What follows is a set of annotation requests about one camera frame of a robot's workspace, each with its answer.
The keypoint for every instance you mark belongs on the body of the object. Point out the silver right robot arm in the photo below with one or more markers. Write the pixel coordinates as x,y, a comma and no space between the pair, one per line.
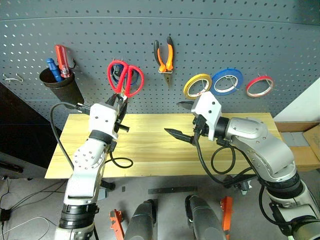
270,150

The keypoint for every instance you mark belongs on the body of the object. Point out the orange black pliers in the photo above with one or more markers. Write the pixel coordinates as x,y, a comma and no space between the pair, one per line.
170,57

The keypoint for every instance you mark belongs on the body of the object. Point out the brown cardboard box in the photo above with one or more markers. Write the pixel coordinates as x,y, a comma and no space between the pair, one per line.
300,150

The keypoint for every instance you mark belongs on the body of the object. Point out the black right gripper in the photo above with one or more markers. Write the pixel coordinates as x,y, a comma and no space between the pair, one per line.
200,127

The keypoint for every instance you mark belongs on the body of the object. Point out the yellow tape roll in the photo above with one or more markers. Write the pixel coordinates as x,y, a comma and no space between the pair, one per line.
188,86

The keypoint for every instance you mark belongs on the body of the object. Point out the orange floor clamp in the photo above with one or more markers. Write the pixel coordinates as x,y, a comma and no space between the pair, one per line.
227,212
117,225

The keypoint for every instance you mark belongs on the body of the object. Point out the black floor strip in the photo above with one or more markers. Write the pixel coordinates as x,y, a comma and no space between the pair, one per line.
172,190

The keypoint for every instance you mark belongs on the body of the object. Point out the grey metal pegboard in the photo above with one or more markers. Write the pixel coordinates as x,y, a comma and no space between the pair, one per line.
160,50

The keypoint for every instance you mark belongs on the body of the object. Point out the silver tape hook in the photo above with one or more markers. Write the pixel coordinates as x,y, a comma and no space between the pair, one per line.
233,81
262,75

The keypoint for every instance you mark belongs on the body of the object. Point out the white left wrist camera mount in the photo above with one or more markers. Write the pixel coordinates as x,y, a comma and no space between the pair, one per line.
102,120

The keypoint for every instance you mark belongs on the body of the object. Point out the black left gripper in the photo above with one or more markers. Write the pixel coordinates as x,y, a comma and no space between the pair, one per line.
122,117

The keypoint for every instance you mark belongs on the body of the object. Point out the dark rounded robot leg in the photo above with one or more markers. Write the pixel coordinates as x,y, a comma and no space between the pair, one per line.
205,220
141,222

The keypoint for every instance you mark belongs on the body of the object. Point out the black cabinet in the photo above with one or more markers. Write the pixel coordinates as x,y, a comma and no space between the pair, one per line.
22,132

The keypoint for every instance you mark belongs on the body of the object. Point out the black metal cup holder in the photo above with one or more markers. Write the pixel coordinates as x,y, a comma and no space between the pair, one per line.
65,88

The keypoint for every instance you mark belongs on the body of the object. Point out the black pegboard hook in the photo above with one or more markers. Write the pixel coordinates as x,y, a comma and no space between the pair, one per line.
73,64

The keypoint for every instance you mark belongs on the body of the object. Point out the silver pliers hook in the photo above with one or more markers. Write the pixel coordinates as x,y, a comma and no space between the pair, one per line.
165,72

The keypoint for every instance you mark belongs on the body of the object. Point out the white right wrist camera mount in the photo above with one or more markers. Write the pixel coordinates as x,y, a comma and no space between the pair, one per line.
208,110

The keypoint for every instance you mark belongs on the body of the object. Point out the black table leg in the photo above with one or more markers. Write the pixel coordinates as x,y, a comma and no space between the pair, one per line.
107,186

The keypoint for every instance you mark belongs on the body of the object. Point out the red tape roll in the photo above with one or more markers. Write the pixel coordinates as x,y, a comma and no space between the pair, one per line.
250,86

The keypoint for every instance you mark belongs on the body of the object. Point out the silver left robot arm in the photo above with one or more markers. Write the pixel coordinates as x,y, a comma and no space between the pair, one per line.
83,172

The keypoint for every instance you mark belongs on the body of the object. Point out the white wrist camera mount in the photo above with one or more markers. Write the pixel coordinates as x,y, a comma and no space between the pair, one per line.
208,110
102,120

